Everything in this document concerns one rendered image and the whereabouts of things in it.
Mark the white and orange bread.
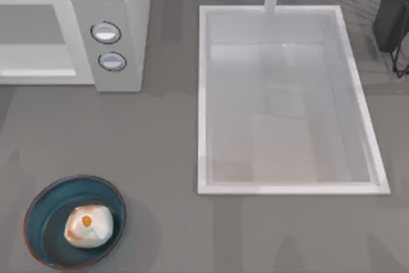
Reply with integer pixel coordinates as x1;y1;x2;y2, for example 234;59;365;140
64;205;115;249

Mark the white sink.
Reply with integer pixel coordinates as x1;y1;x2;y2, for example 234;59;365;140
196;4;391;196

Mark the microwave oven door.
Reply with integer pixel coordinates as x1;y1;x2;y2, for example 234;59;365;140
0;0;96;86

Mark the dark blue bowl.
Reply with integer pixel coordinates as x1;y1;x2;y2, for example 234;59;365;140
23;175;127;270

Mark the round grey microwave knob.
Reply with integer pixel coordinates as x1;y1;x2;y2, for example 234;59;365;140
90;20;122;45
97;51;128;72

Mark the pale microwave oven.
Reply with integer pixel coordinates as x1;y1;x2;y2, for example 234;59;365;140
0;0;151;93

